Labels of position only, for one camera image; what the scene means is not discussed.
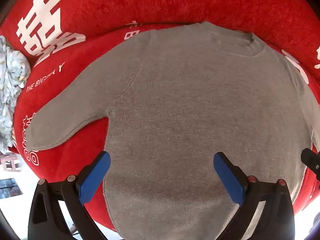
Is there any red printed plush blanket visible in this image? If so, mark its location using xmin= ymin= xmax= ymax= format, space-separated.
xmin=0 ymin=0 xmax=320 ymax=233

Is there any grey knit sweater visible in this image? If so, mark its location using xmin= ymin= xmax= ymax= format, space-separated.
xmin=25 ymin=21 xmax=320 ymax=240

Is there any person's dark clothing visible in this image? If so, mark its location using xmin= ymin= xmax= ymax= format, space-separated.
xmin=306 ymin=212 xmax=320 ymax=240

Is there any pink plastic stool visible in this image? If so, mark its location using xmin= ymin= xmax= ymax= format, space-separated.
xmin=0 ymin=152 xmax=22 ymax=172

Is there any dark rectangular object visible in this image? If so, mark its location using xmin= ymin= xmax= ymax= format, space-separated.
xmin=0 ymin=177 xmax=23 ymax=201

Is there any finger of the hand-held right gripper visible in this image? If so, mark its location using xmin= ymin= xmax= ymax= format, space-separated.
xmin=301 ymin=148 xmax=320 ymax=180

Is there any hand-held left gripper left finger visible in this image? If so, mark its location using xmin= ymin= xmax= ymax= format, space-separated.
xmin=27 ymin=151 xmax=111 ymax=240

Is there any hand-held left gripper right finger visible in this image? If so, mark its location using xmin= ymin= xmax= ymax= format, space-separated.
xmin=213 ymin=152 xmax=295 ymax=240

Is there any floral patterned cloth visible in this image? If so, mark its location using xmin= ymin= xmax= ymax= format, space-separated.
xmin=0 ymin=35 xmax=31 ymax=153

